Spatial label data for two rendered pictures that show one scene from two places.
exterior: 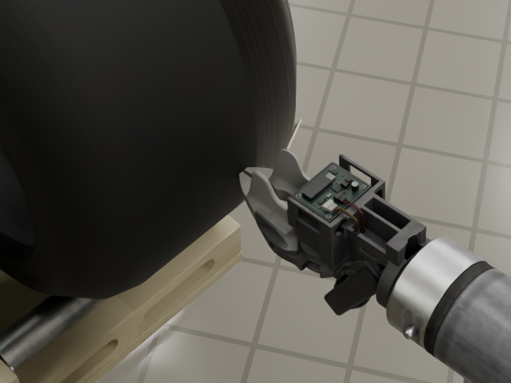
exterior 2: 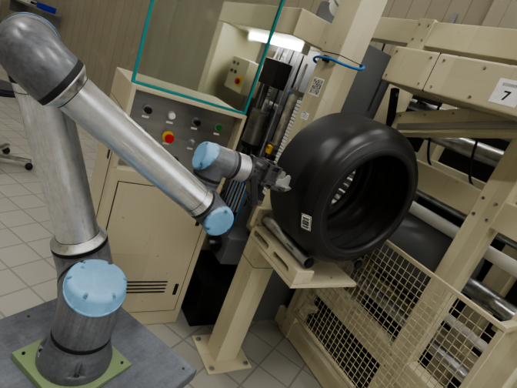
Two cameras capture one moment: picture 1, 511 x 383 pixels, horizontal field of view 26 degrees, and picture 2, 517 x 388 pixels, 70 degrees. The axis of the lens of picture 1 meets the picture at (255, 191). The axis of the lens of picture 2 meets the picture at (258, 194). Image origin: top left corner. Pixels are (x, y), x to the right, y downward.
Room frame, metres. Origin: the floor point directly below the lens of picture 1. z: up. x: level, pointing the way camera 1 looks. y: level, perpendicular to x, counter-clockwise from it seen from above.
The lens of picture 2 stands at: (0.78, -1.26, 1.49)
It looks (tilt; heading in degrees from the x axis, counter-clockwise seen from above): 18 degrees down; 100
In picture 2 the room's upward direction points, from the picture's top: 21 degrees clockwise
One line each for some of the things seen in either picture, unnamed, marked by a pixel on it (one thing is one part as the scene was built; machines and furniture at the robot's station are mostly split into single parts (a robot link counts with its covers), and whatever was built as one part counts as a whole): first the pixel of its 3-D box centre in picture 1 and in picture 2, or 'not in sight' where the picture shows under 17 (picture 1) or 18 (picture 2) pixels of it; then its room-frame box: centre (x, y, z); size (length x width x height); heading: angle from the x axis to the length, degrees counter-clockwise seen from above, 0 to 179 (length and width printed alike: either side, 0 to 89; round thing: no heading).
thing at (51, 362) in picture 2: not in sight; (78, 342); (0.34, -0.54, 0.67); 0.19 x 0.19 x 0.10
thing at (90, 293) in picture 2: not in sight; (90, 300); (0.34, -0.53, 0.80); 0.17 x 0.15 x 0.18; 134
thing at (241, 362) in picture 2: not in sight; (221, 351); (0.61, 0.44, 0.01); 0.27 x 0.27 x 0.02; 45
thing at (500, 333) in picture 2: not in sight; (371, 317); (1.20, 0.35, 0.65); 0.90 x 0.02 x 0.70; 135
